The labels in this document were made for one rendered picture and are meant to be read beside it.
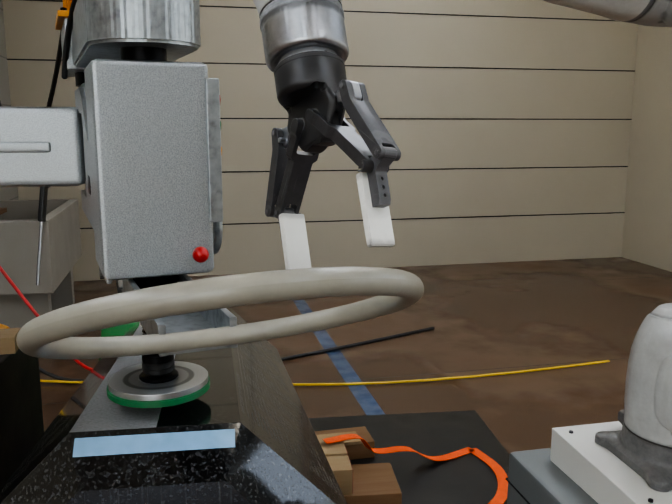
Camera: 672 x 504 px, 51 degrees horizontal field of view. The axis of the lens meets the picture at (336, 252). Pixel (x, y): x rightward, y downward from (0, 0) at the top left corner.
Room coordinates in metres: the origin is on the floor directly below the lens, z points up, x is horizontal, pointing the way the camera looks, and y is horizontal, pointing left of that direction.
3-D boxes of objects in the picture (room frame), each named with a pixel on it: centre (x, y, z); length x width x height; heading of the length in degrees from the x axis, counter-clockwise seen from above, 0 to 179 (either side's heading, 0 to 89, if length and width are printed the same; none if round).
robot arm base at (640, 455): (1.14, -0.57, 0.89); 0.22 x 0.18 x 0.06; 13
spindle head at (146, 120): (1.53, 0.42, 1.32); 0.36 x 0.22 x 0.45; 23
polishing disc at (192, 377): (1.45, 0.39, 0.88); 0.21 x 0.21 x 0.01
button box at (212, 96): (1.43, 0.26, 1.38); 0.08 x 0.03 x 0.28; 23
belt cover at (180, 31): (1.78, 0.52, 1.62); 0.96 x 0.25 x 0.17; 23
